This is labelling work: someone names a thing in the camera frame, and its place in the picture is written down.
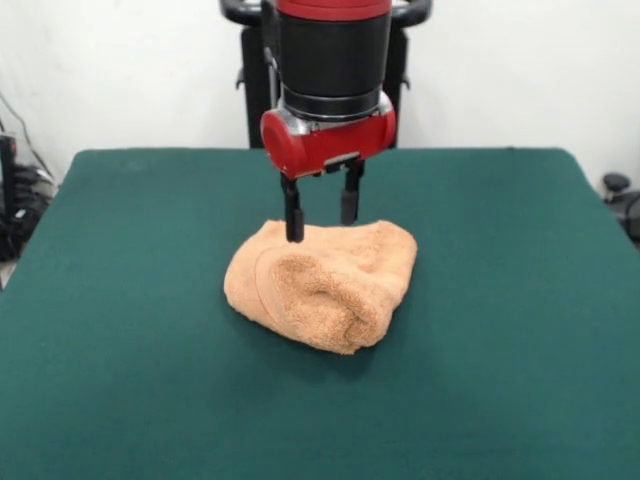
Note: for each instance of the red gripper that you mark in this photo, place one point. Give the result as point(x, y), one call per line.
point(330, 147)

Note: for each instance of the orange terry towel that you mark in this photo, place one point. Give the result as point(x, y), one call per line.
point(310, 300)

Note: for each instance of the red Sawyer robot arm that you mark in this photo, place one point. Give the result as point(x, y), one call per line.
point(332, 55)

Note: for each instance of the dark green table cloth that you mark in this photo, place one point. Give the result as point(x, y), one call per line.
point(150, 350)

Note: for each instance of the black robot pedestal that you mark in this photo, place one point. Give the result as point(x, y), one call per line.
point(250, 100)

